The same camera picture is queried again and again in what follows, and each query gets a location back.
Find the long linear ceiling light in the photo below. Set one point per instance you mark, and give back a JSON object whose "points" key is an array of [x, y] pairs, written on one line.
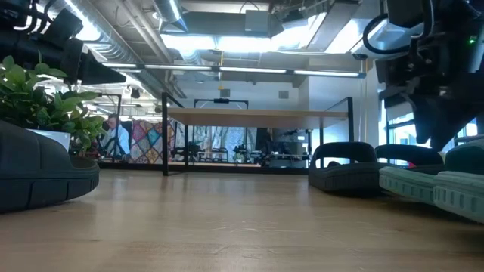
{"points": [[249, 70]]}

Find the green plant in white pot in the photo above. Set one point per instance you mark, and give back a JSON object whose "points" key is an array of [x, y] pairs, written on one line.
{"points": [[22, 94]]}

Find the silver ventilation duct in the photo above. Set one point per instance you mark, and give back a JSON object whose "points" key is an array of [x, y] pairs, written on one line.
{"points": [[113, 49]]}

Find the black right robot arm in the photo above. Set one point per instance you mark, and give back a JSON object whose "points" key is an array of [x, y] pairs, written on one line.
{"points": [[446, 19]]}

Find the colourful patchwork quilt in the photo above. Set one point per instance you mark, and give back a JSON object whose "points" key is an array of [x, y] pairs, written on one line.
{"points": [[147, 141]]}

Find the black metal rig frame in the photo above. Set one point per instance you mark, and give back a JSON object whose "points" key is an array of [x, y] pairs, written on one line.
{"points": [[227, 169]]}

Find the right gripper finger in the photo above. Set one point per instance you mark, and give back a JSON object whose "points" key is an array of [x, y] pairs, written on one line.
{"points": [[421, 117], [450, 117]]}

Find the black rubber slide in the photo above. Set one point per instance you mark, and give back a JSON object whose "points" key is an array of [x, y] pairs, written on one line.
{"points": [[408, 155], [34, 174], [348, 177]]}

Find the wooden shelf with black frame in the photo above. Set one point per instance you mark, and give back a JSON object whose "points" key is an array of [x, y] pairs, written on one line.
{"points": [[257, 118]]}

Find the green rubber slide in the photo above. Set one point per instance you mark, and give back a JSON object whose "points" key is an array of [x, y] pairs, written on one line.
{"points": [[408, 183], [461, 192]]}

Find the person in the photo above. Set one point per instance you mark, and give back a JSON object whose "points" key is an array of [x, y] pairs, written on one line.
{"points": [[119, 140]]}

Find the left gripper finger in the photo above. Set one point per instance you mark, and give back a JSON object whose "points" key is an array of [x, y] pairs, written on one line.
{"points": [[98, 72]]}

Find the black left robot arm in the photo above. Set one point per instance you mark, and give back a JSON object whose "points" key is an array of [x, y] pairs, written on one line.
{"points": [[26, 49]]}

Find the black gantry frame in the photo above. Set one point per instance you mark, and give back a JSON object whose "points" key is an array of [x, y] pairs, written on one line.
{"points": [[221, 101]]}

